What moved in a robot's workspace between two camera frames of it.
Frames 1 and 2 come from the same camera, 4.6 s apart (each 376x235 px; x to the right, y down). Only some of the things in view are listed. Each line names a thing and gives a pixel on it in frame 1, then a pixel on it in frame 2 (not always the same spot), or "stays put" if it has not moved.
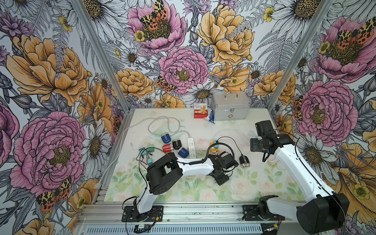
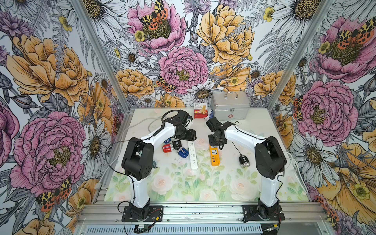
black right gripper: [254, 146] to [211, 143]
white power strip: [191, 147] stays put
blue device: [183, 152] stays put
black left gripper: [223, 179] to [192, 134]
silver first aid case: [228, 105] stays put
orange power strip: [215, 151] stays put
